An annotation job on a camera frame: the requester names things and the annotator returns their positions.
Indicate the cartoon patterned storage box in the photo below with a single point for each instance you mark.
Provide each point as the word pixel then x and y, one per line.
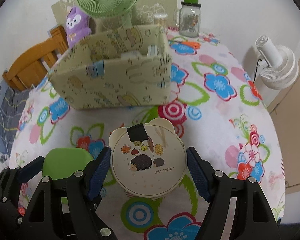
pixel 92 73

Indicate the grey plaid bedding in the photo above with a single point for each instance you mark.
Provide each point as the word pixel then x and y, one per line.
pixel 11 110

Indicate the white slim box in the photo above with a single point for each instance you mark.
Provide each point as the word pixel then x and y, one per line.
pixel 153 50

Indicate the round hedgehog tin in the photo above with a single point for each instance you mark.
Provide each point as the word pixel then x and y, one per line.
pixel 147 160

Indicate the orange handled scissors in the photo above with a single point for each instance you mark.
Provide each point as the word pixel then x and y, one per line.
pixel 191 44

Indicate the glass mason jar mug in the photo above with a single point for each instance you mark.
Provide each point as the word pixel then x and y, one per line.
pixel 187 19

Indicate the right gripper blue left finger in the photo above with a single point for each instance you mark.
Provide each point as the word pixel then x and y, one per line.
pixel 97 171

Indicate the purple plush bunny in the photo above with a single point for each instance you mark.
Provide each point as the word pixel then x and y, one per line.
pixel 77 26

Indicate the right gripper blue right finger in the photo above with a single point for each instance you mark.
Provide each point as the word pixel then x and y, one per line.
pixel 196 168

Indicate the white charger in box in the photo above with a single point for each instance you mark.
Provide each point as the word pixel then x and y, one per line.
pixel 131 54

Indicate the white standing fan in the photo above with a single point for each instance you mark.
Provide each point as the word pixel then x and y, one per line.
pixel 282 67

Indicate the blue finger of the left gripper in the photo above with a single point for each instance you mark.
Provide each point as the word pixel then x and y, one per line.
pixel 30 170

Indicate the cotton swab container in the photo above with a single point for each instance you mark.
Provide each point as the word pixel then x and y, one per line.
pixel 160 19

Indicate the wooden bed headboard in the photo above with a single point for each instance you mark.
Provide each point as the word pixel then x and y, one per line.
pixel 32 66

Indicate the floral tablecloth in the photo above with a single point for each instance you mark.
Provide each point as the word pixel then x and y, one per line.
pixel 214 107

